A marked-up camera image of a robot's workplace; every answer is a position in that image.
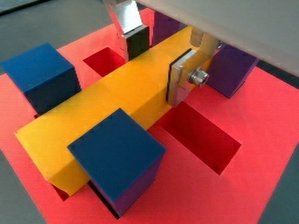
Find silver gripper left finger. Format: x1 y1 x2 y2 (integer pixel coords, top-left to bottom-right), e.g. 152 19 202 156
103 0 150 61

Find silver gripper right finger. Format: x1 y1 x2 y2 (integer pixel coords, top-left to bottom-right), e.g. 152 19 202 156
166 28 222 108

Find yellow long block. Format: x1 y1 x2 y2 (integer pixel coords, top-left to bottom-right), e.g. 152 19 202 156
15 27 192 194

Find red board with slots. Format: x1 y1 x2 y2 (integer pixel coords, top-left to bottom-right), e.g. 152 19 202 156
0 26 299 224

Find purple U block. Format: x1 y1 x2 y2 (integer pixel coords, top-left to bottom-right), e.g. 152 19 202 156
152 11 259 98

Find dark blue U block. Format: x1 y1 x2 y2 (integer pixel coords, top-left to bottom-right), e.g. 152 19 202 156
0 44 166 215

